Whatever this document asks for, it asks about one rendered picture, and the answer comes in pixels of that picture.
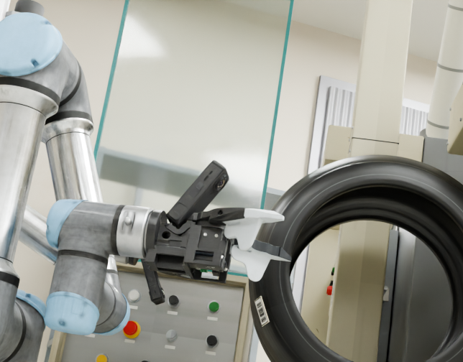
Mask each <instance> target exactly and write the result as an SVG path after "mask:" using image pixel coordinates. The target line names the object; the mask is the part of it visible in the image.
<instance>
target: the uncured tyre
mask: <svg viewBox="0 0 463 362"><path fill-rule="evenodd" d="M270 210H271V211H275V212H276V213H279V214H281V215H283V216H284V217H285V221H281V222H277V223H262V225H261V226H260V229H259V231H258V233H257V236H256V240H257V241H261V242H264V243H268V244H270V245H273V246H278V247H282V248H283V249H284V250H285V251H286V252H287V253H288V254H289V256H290V257H291V258H292V259H291V261H279V260H274V259H271V260H270V261H269V263H268V265H267V268H266V270H265V272H264V274H263V275H262V278H261V280H259V281H257V282H254V281H252V280H250V279H249V298H250V305H251V311H252V319H253V323H254V326H255V330H256V332H257V336H258V338H259V340H260V343H261V345H262V347H263V349H264V351H265V353H266V355H267V357H268V358H269V359H270V361H271V362H354V361H351V360H349V359H347V358H344V357H342V356H340V355H339V354H337V353H335V352H334V351H333V350H331V349H330V348H328V347H327V346H326V345H324V344H323V343H322V342H321V341H320V340H319V339H318V338H317V337H316V336H315V335H314V334H313V333H312V331H311V330H310V329H309V327H308V326H307V324H306V323H305V321H304V320H303V318H302V317H301V314H300V313H299V311H298V308H297V306H296V303H295V300H294V297H293V293H292V289H291V284H290V275H291V272H292V270H293V267H294V265H295V263H296V261H297V260H298V257H299V256H300V255H301V253H302V252H303V250H304V249H305V248H306V247H307V245H309V243H310V242H312V241H313V240H314V239H315V238H316V237H318V236H319V235H321V234H322V233H323V232H325V231H327V230H329V229H330V228H333V227H335V226H338V225H341V224H343V223H348V222H352V221H379V222H383V223H389V224H392V225H394V226H397V227H400V228H402V229H404V230H406V231H408V232H409V233H412V234H413V235H414V236H416V237H417V238H419V239H420V240H421V241H422V242H424V243H425V244H426V245H427V246H428V247H429V248H430V250H431V251H432V252H433V253H434V255H435V256H436V258H437V259H438V260H439V262H440V264H441V265H442V267H443V269H444V272H445V274H446V277H447V279H448V283H449V288H450V292H451V317H450V322H449V327H448V329H447V332H446V335H445V337H444V339H443V341H442V343H441V345H440V346H439V348H438V349H437V351H436V352H435V354H433V355H432V357H431V358H430V359H428V360H427V361H424V362H463V184H461V183H460V182H458V181H457V180H455V179H454V178H453V177H451V176H450V175H448V174H447V173H445V172H442V171H441V170H438V169H436V168H435V167H432V166H431V165H428V164H425V163H422V162H419V161H416V160H414V159H409V158H405V157H398V156H392V155H381V154H373V155H362V156H357V157H350V158H346V159H341V160H339V161H336V162H332V163H330V164H327V165H325V166H323V167H320V168H318V169H317V170H314V171H313V172H311V173H309V174H308V175H306V176H305V177H303V178H301V179H300V180H299V181H297V182H296V183H295V184H294V185H292V186H291V187H290V188H289V189H288V190H287V191H285V192H284V193H283V195H282V196H281V197H280V198H279V199H278V200H277V202H276V203H275V204H274V206H272V208H271V209H270ZM260 296H262V300H263V302H264V306H265V309H266V312H267V316H268V319H269V323H267V324H266V325H264V326H263V327H262V325H261V322H260V318H259V315H258V313H257V308H256V306H255V300H256V299H257V298H259V297H260Z"/></svg>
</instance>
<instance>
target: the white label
mask: <svg viewBox="0 0 463 362"><path fill-rule="evenodd" d="M255 306H256V308H257V313H258V315H259V318H260V322H261V325H262V327H263V326H264V325H266V324H267V323H269V319H268V316H267V312H266V309H265V306H264V302H263V300H262V296H260V297H259V298H257V299H256V300H255Z"/></svg>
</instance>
